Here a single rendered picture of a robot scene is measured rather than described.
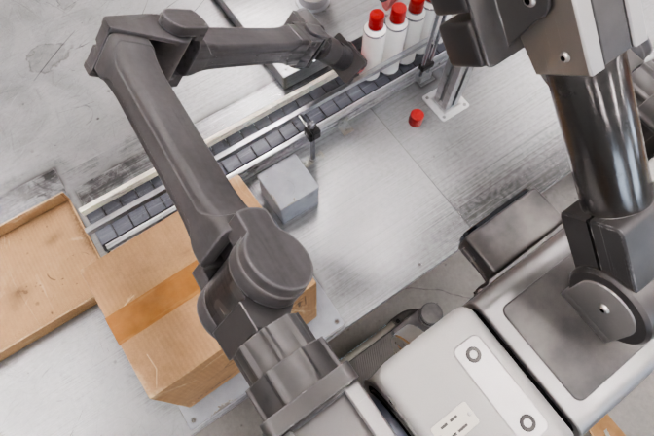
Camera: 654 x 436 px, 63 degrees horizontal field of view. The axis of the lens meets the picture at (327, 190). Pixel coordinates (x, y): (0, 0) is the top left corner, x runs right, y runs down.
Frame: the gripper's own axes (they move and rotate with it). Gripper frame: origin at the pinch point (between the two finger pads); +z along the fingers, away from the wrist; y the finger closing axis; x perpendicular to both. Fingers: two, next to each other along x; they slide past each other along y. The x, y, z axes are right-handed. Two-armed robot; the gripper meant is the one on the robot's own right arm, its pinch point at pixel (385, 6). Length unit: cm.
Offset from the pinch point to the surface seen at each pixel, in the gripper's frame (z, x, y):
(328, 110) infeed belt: 13.7, 8.8, 22.0
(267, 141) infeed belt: 14.0, 7.7, 38.6
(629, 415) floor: 100, 122, -28
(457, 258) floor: 101, 46, -16
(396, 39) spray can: 0.2, 8.9, 3.9
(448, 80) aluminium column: 9.0, 20.2, -4.6
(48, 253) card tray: 19, 2, 92
